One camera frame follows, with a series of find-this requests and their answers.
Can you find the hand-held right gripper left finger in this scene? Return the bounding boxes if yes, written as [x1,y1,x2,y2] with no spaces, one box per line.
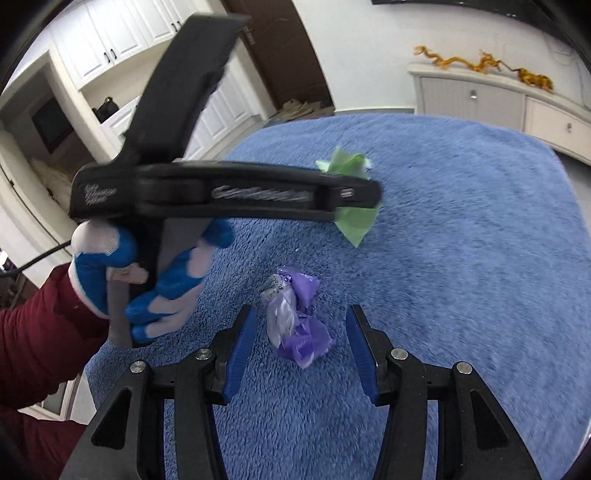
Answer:
[60,304,258,480]

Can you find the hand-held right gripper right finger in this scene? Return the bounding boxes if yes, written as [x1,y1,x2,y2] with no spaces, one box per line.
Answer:
[345,304,542,480]

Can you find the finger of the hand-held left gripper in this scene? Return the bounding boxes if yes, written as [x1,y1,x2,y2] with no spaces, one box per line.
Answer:
[318,176,385,223]

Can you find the green paper sheet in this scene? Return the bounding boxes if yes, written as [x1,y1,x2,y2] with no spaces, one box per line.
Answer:
[315,147,384,248]

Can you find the silver and purple wrapper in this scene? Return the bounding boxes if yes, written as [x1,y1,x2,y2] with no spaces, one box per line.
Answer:
[260,267,320,349]

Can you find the person's left forearm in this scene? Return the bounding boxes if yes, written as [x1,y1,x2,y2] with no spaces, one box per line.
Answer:
[0,264,114,409]

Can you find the person's left hand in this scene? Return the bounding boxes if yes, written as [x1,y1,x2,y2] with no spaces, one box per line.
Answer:
[68,218,235,347]

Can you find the white lower cabinets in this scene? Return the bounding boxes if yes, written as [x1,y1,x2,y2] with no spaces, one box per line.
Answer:
[99,76,273,162]

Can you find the beige slippers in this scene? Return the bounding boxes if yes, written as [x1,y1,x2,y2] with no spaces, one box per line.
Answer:
[277,98,334,119]

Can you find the black handbag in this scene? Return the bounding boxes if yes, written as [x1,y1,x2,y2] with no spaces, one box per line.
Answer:
[92,96,122,123]

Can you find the blue fleece blanket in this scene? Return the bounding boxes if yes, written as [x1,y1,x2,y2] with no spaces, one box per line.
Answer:
[85,113,591,480]

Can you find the white television cabinet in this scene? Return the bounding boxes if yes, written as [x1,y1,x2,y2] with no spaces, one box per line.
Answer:
[407,62,591,162]

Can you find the black framed panel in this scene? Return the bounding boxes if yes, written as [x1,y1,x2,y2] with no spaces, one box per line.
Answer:
[31,97,75,155]

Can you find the dark brown door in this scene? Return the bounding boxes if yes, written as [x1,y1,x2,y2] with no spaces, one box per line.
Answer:
[222,0,334,116]

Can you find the golden dragon figurine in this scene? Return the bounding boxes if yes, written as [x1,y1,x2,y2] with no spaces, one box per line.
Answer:
[413,45,506,75]

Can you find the golden tiger figurine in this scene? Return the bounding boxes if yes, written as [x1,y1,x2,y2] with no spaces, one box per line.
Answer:
[508,67,555,94]

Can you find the person's red jacket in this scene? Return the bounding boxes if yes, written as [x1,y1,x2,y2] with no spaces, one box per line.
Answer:
[0,407,89,480]

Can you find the black cable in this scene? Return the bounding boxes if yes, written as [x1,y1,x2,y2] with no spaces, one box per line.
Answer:
[0,240,75,278]

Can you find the white upper wall cabinets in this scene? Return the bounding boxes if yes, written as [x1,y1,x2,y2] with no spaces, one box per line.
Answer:
[48,0,197,90]

